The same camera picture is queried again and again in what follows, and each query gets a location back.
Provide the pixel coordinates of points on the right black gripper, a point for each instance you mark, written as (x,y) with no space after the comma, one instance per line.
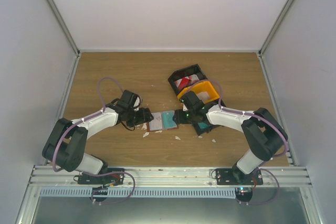
(179,119)

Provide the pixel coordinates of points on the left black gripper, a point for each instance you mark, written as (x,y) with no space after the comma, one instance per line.
(144,117)

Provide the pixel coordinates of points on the teal credit card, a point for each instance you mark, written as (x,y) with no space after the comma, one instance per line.
(167,120)

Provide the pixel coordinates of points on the brown leather card holder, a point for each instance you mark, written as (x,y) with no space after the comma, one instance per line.
(161,129)

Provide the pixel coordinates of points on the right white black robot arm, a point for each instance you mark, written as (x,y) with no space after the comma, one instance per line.
(264,135)

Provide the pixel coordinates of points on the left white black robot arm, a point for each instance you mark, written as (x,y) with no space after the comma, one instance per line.
(65,147)

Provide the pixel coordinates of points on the teal card stack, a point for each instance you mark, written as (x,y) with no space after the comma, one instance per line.
(203,126)

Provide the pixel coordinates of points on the white patterned card stack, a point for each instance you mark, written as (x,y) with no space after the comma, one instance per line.
(204,97)

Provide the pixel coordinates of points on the red white card stack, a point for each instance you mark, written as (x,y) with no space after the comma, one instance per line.
(186,81)

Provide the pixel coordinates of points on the orange card bin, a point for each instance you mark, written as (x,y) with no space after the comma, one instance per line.
(200,87)

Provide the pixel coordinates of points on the black three-slot card tray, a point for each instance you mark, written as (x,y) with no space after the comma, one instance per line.
(191,101)

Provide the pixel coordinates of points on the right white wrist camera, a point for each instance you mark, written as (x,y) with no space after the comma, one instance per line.
(184,107)

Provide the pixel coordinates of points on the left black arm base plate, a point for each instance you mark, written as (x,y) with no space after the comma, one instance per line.
(101,184)

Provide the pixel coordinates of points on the grey slotted cable duct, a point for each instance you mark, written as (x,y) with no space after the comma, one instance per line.
(140,192)

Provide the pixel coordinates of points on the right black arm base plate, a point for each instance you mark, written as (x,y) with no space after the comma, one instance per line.
(243,184)

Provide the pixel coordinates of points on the aluminium mounting rail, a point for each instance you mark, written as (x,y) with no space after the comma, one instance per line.
(176,177)

